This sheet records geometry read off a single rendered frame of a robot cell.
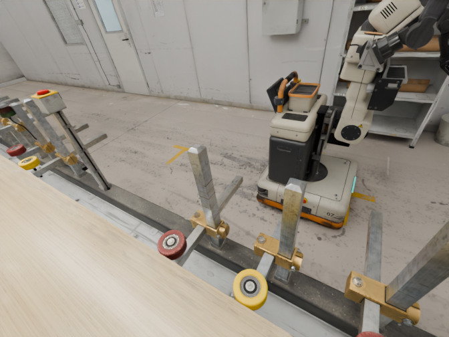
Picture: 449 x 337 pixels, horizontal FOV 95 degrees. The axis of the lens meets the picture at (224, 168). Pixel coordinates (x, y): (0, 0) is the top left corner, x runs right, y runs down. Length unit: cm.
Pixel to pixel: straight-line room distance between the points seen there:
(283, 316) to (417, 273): 43
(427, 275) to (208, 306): 42
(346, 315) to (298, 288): 13
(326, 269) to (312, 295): 86
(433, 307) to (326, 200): 75
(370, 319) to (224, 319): 32
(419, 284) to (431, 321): 116
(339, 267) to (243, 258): 96
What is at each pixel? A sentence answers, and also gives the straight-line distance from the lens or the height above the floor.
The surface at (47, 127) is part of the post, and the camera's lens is 139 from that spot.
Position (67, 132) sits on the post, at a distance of 114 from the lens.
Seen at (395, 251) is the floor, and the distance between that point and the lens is 188.
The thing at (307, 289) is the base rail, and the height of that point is 70.
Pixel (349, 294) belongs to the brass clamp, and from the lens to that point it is 67.
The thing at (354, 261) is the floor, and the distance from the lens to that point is 172.
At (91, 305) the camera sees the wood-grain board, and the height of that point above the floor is 90.
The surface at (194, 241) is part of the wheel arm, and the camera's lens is 73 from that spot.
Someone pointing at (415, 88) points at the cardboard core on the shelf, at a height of 56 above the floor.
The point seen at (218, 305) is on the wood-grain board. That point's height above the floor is 90.
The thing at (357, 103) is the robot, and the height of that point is 90.
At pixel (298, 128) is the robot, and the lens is 132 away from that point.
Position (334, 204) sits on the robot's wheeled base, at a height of 27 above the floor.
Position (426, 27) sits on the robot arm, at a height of 127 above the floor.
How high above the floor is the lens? 142
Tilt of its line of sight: 39 degrees down
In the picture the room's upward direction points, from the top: 8 degrees counter-clockwise
